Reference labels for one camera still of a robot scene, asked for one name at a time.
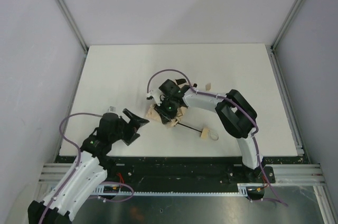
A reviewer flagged aluminium frame post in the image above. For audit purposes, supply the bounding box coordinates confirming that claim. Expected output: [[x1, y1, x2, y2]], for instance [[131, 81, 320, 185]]
[[55, 0, 89, 54], [270, 0, 306, 50]]

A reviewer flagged grey slotted cable duct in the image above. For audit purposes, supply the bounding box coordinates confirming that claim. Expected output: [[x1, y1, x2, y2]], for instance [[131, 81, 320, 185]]
[[89, 183, 267, 197]]

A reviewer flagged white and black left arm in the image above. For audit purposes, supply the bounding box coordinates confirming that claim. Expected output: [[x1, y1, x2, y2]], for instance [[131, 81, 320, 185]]
[[27, 109, 149, 223]]

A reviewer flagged right aluminium frame post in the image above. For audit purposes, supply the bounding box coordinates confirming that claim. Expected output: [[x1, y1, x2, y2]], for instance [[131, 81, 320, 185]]
[[270, 0, 306, 50]]

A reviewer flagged aluminium extrusion bracket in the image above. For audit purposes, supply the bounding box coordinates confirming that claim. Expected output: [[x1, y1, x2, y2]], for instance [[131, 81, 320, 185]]
[[271, 164, 325, 186]]

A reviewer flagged left aluminium frame post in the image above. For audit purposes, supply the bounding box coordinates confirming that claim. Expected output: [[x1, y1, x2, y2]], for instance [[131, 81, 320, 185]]
[[55, 0, 89, 54]]

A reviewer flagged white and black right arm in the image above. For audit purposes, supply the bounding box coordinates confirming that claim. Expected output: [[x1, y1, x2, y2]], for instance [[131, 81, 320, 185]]
[[148, 79, 263, 170]]

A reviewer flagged beige and black folding umbrella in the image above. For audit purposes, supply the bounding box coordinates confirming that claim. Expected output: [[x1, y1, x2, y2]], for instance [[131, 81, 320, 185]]
[[146, 78, 219, 141]]

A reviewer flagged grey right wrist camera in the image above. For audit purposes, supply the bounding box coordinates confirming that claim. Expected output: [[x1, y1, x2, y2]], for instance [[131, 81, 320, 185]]
[[146, 89, 165, 106]]

